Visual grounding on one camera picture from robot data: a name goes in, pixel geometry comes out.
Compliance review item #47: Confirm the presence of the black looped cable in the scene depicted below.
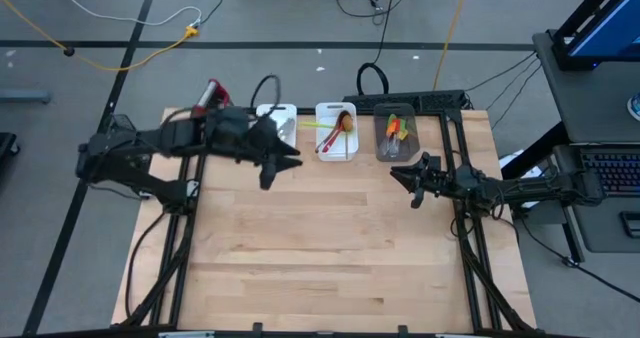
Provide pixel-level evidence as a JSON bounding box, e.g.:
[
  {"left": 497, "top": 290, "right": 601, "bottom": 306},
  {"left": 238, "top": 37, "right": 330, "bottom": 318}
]
[{"left": 355, "top": 0, "right": 401, "bottom": 97}]

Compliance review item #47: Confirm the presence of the black aluminium table frame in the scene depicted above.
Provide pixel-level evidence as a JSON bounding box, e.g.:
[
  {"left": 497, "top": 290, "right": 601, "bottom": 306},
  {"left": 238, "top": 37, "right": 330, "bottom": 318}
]
[{"left": 119, "top": 106, "right": 539, "bottom": 338}]

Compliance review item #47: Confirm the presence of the gold metal spoon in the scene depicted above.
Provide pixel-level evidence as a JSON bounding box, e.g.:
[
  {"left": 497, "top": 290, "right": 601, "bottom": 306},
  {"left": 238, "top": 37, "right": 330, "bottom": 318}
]
[{"left": 341, "top": 113, "right": 355, "bottom": 160}]

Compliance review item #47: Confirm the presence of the black perforated metal case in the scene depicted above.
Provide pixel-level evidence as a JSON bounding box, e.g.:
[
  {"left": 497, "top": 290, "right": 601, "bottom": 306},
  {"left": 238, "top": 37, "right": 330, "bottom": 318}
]
[{"left": 342, "top": 89, "right": 467, "bottom": 114}]

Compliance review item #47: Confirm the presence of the grey keyboard shelf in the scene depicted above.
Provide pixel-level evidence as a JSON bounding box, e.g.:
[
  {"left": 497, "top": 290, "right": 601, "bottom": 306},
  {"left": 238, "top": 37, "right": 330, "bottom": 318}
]
[{"left": 552, "top": 142, "right": 640, "bottom": 254}]

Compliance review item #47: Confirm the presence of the steel box grater red handle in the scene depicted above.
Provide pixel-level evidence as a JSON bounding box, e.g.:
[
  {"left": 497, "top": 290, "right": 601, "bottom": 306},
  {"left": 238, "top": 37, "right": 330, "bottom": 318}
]
[{"left": 191, "top": 77, "right": 234, "bottom": 119}]

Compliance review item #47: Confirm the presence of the white floor cable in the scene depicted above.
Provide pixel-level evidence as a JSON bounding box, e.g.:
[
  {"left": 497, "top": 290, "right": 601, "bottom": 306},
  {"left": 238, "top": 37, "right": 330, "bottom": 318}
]
[{"left": 47, "top": 0, "right": 204, "bottom": 28}]

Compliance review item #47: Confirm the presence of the grey cart base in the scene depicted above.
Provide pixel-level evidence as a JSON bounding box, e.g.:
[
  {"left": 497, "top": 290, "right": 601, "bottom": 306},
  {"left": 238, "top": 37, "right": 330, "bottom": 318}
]
[{"left": 0, "top": 88, "right": 51, "bottom": 104}]

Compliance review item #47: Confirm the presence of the dark wooden spoon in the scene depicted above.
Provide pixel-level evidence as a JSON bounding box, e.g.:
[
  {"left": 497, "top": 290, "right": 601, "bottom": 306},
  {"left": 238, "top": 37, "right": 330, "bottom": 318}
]
[{"left": 314, "top": 110, "right": 352, "bottom": 154}]

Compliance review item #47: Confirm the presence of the orange spatula clear handle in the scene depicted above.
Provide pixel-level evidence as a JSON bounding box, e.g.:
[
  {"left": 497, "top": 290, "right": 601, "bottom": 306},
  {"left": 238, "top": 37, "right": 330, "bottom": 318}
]
[{"left": 388, "top": 118, "right": 402, "bottom": 152}]

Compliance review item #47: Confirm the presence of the red silicone spoon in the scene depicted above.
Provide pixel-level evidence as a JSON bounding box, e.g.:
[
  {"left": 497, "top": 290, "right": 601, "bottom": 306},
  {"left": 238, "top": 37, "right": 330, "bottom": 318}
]
[{"left": 321, "top": 122, "right": 346, "bottom": 154}]

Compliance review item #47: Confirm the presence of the black backlit keyboard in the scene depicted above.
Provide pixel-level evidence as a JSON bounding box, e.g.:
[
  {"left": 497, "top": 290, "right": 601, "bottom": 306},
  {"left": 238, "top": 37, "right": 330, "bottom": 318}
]
[{"left": 582, "top": 151, "right": 640, "bottom": 198}]

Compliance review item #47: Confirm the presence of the white plastic bin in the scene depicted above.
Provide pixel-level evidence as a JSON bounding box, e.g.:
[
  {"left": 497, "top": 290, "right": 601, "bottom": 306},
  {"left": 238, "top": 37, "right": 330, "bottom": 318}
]
[
  {"left": 255, "top": 102, "right": 299, "bottom": 150},
  {"left": 315, "top": 102, "right": 359, "bottom": 163}
]

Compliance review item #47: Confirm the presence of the black floor cable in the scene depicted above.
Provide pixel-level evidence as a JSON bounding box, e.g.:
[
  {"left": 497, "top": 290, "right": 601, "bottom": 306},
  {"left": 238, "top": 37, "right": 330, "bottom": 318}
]
[{"left": 517, "top": 212, "right": 640, "bottom": 304}]

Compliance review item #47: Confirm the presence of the black caster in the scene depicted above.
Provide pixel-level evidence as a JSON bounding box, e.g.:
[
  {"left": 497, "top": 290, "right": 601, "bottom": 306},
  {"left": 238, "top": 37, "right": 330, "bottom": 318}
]
[{"left": 0, "top": 131, "right": 21, "bottom": 157}]

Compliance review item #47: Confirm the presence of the small black device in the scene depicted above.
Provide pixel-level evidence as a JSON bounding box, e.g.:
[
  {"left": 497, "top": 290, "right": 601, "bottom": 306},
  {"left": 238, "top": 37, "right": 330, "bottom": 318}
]
[{"left": 619, "top": 210, "right": 640, "bottom": 239}]

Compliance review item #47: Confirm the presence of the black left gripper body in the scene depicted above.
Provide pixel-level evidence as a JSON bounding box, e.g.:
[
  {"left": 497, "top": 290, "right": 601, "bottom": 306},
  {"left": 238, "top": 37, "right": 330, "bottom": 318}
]
[{"left": 204, "top": 106, "right": 281, "bottom": 190}]

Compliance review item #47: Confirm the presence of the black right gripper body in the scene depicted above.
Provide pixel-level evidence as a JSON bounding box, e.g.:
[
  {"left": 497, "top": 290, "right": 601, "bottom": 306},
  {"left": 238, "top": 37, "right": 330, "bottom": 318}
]
[{"left": 409, "top": 151, "right": 457, "bottom": 210}]

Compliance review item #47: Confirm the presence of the black cable beside table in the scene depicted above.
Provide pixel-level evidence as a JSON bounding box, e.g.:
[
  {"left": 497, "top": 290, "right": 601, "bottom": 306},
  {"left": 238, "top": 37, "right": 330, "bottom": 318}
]
[{"left": 124, "top": 210, "right": 169, "bottom": 319}]

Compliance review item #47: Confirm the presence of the black vented controller box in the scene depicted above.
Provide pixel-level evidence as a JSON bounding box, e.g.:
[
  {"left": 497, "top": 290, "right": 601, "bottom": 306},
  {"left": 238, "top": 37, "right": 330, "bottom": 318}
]
[{"left": 103, "top": 112, "right": 146, "bottom": 137}]

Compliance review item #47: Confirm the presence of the orange-yellow hanging cable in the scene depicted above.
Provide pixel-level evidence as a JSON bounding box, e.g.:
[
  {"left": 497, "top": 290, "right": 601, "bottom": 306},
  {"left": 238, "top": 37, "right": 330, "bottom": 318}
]
[{"left": 432, "top": 0, "right": 472, "bottom": 92}]

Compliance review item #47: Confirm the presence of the black desk monitor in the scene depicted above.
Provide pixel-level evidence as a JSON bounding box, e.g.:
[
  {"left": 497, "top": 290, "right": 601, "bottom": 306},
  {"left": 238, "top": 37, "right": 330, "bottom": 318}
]
[{"left": 552, "top": 0, "right": 640, "bottom": 72}]

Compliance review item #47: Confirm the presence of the white box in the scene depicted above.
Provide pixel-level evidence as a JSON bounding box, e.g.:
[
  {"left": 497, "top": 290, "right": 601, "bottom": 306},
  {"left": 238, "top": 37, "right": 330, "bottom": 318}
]
[{"left": 499, "top": 149, "right": 544, "bottom": 210}]

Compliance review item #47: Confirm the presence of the yellow extension cord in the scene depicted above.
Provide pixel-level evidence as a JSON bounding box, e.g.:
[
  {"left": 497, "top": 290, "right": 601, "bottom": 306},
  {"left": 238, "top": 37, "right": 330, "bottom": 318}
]
[{"left": 0, "top": 0, "right": 200, "bottom": 73}]

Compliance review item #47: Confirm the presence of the grey plastic bin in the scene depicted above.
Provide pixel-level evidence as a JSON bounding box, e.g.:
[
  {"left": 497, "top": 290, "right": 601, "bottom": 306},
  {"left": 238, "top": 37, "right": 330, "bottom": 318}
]
[{"left": 373, "top": 102, "right": 421, "bottom": 163}]

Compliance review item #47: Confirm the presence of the grey desk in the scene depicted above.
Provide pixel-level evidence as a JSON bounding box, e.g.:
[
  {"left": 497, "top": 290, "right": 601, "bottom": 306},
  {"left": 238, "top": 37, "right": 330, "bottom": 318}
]
[{"left": 532, "top": 30, "right": 640, "bottom": 145}]

